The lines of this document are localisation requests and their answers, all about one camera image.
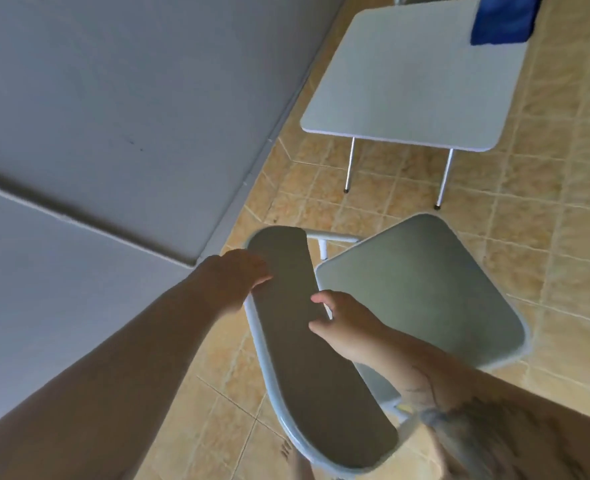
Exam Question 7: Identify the person's left forearm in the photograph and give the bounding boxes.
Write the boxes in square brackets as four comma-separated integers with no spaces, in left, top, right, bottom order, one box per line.
[0,269,216,480]

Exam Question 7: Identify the white folding table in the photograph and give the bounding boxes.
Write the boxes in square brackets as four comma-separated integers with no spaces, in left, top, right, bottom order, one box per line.
[300,0,531,211]

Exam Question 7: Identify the blue cloth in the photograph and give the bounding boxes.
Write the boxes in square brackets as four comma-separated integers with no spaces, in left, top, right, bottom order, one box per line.
[470,0,546,46]

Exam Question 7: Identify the person's right hand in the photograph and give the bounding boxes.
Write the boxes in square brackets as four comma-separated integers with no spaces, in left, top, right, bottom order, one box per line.
[308,290,401,367]

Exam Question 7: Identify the person's left foot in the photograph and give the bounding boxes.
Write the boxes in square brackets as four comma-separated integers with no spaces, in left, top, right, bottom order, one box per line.
[280,439,316,480]

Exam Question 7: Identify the grey folding chair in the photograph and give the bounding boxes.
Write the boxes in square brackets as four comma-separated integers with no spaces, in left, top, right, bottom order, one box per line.
[242,212,532,480]

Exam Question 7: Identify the person's left hand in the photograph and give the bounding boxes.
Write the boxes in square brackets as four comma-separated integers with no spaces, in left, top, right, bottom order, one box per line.
[190,249,275,317]

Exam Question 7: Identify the person's right forearm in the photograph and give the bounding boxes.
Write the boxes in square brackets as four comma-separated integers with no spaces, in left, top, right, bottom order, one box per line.
[375,331,590,480]

